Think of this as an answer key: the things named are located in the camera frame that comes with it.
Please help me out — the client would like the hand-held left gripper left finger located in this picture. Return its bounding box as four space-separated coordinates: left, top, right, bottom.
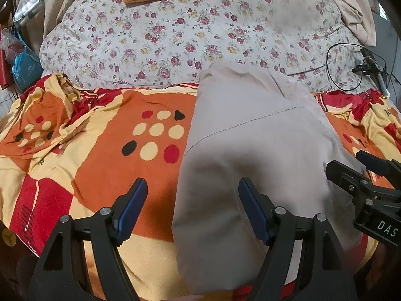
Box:
28 178 148 301

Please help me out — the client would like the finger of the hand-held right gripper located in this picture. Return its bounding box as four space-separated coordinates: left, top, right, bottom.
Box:
325 161 378 202
355 150 401 190

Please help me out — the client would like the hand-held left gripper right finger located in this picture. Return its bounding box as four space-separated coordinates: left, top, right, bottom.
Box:
238 177 358 301

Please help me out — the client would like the beige zip jacket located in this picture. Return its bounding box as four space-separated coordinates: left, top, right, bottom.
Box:
172 61 369 298

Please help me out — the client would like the orange red printed blanket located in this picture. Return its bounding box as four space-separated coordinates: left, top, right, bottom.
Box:
0 72 401 301

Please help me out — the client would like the black clamp stand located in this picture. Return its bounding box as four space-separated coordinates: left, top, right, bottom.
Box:
351 48 393 97

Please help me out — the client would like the beige cloth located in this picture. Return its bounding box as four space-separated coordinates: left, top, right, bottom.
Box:
309 0 377 48

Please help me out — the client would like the floral white quilt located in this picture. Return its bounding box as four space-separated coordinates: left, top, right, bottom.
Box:
39 0 378 90

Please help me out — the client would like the blue plastic bag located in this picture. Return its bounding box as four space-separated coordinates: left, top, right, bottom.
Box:
12 30 44 92

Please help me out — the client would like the red box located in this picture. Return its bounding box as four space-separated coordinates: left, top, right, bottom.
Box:
0 50 14 90

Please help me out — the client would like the beige curtain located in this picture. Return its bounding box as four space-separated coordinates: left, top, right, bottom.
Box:
31 0 105 48

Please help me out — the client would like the clear plastic bag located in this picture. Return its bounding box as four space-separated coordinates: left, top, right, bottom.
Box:
13 0 45 29

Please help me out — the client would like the thin black cable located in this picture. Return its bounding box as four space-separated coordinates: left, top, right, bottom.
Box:
326 42 401 92

